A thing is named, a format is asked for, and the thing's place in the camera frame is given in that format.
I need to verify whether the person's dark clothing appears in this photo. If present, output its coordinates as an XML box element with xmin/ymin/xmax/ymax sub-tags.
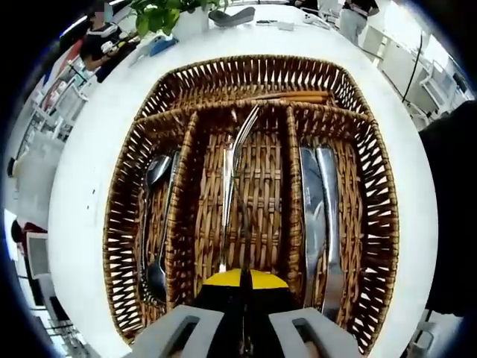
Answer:
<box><xmin>417</xmin><ymin>100</ymin><xmax>477</xmax><ymax>318</ymax></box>

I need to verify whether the white low cabinet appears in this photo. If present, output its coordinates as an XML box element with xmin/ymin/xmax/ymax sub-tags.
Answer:
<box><xmin>363</xmin><ymin>24</ymin><xmax>414</xmax><ymax>81</ymax></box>

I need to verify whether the white handheld device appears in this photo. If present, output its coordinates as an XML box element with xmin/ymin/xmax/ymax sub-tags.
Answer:
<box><xmin>301</xmin><ymin>13</ymin><xmax>331</xmax><ymax>30</ymax></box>

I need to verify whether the green potted plant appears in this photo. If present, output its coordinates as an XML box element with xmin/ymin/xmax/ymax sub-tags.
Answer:
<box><xmin>128</xmin><ymin>0</ymin><xmax>230</xmax><ymax>42</ymax></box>

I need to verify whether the brown wicker storage tray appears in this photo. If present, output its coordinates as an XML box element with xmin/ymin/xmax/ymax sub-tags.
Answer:
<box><xmin>103</xmin><ymin>54</ymin><xmax>399</xmax><ymax>355</ymax></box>

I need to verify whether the black oblong case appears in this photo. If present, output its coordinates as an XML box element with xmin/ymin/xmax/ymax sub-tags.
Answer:
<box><xmin>208</xmin><ymin>6</ymin><xmax>256</xmax><ymax>29</ymax></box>

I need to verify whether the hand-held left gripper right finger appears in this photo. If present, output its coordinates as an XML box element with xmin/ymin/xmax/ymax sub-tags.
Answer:
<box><xmin>247</xmin><ymin>270</ymin><xmax>364</xmax><ymax>358</ymax></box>

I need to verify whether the white mesh office chair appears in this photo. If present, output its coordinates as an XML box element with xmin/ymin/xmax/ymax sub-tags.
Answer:
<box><xmin>25</xmin><ymin>233</ymin><xmax>51</xmax><ymax>279</ymax></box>

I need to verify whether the white storage shelf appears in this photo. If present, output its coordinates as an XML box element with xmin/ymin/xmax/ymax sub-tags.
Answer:
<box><xmin>18</xmin><ymin>55</ymin><xmax>90</xmax><ymax>157</ymax></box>

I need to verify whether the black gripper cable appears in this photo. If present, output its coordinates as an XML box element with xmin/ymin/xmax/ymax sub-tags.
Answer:
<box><xmin>401</xmin><ymin>31</ymin><xmax>426</xmax><ymax>105</ymax></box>

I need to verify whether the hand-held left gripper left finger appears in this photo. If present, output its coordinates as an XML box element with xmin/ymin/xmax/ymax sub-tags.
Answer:
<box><xmin>128</xmin><ymin>268</ymin><xmax>246</xmax><ymax>358</ymax></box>

